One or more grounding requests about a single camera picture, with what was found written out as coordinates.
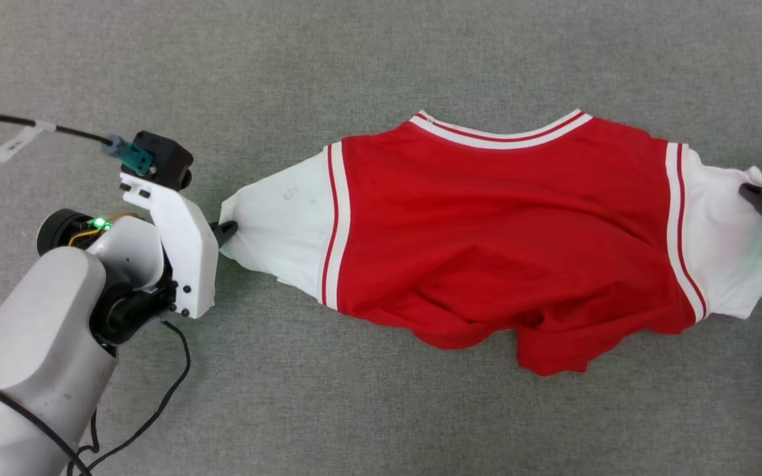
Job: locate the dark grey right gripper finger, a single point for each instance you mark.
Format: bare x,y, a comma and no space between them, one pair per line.
761,200

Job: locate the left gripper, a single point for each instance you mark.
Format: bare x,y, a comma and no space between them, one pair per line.
129,251

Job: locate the red and white jersey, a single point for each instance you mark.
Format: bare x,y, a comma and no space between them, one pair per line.
487,231

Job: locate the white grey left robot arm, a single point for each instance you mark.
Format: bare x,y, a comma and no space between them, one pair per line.
24,363

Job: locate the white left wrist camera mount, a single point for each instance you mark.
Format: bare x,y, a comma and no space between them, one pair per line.
186,251

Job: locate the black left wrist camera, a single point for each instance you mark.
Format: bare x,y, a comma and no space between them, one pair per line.
166,158

